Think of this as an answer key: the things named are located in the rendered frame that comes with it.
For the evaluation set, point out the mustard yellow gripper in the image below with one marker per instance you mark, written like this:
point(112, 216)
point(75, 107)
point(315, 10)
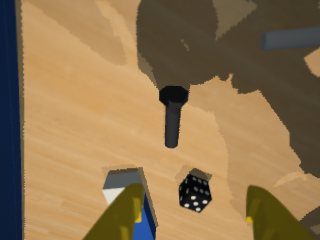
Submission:
point(270, 218)

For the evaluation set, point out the black die with white pips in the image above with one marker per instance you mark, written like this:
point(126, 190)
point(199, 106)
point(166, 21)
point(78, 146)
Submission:
point(194, 193)

